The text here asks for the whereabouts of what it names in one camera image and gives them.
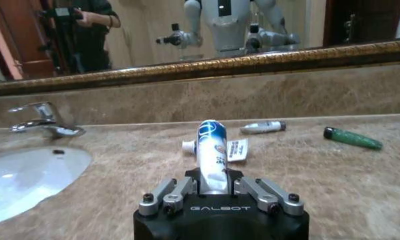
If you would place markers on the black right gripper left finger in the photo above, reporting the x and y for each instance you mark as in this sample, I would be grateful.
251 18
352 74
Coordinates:
173 193

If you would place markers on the green lighter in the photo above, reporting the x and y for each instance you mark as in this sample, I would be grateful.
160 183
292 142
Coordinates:
353 139

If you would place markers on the gold-framed wall mirror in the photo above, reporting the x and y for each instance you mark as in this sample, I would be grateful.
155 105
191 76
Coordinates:
220 65

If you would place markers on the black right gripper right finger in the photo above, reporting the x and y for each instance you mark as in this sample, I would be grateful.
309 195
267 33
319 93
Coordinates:
269 197

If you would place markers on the white-capped flat tube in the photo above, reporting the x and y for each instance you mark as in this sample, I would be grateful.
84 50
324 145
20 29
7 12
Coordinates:
237 150

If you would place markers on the white ceramic sink basin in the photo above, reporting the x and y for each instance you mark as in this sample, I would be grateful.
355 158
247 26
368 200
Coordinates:
23 175

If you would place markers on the white and blue toothpaste tube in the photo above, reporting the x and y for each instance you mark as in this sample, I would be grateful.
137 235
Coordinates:
213 160

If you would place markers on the chrome sink faucet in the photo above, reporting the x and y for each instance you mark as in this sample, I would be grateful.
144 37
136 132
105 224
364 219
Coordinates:
43 125

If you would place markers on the small grey dark-capped bottle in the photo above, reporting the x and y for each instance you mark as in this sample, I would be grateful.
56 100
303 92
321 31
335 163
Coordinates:
261 127

